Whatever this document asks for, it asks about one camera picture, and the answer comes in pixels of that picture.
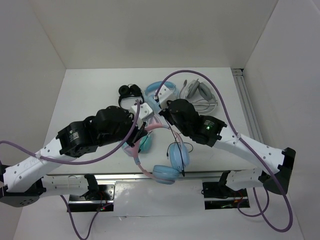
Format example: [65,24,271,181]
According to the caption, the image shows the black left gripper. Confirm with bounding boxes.
[98,110,148,148]

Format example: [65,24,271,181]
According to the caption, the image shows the pink blue cat-ear headphones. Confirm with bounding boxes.
[130,123,190,185]

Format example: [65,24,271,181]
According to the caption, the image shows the black headphone audio cable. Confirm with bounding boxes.
[159,117,193,177]

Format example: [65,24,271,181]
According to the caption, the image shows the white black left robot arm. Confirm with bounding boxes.
[0,103,154,208]

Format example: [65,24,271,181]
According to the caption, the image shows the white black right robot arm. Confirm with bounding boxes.
[159,99,296,196]

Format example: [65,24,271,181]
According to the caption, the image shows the teal white cat-ear headphones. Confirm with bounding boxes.
[122,131,153,157]

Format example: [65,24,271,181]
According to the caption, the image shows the small black on-ear headphones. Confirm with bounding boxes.
[118,84,145,108]

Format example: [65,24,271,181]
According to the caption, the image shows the light blue gaming headset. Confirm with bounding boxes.
[143,81,180,114]

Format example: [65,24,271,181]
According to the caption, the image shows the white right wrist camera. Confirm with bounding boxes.
[153,85,177,110]

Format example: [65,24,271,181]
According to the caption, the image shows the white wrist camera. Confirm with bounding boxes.
[153,85,177,110]
[129,102,154,128]

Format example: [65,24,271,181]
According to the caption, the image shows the grey white wired headset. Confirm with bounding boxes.
[179,79,218,115]

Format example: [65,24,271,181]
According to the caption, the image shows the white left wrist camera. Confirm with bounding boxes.
[129,102,154,128]

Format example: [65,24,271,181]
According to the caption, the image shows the aluminium rail front edge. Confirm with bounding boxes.
[49,170,253,181]

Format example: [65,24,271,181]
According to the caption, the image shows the aluminium rail right side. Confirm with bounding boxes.
[231,68,264,143]

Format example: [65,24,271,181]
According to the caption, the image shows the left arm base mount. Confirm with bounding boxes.
[67,181,116,213]

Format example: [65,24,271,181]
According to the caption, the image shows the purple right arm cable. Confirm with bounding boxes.
[154,69,294,231]

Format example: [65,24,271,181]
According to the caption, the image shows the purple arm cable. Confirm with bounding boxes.
[154,69,294,231]
[0,98,143,240]

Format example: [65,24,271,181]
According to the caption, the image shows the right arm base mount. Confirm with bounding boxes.
[201,182,250,210]

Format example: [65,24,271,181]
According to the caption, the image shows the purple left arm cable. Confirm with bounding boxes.
[0,98,143,240]

